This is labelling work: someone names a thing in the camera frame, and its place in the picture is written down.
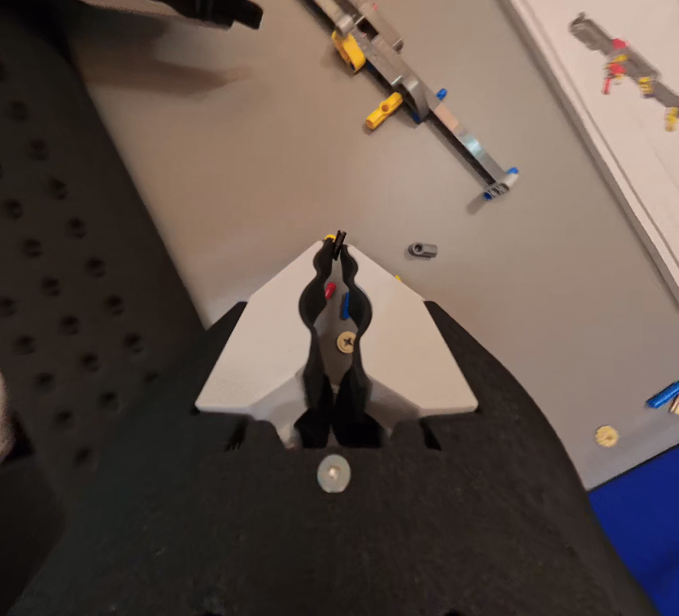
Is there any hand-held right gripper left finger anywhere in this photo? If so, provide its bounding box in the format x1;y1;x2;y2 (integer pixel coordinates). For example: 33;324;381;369
194;240;336;449

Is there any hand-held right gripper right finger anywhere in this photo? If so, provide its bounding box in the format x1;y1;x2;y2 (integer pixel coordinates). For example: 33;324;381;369
333;244;479;449

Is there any blue lego axle pin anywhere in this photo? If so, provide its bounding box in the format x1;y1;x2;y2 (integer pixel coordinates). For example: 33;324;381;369
645;382;679;410

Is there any black perforated mat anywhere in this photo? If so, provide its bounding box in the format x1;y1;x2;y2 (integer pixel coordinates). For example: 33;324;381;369
0;0;209;468

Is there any blue plastic bin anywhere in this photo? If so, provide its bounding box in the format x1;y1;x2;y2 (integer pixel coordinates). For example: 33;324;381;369
588;444;679;616

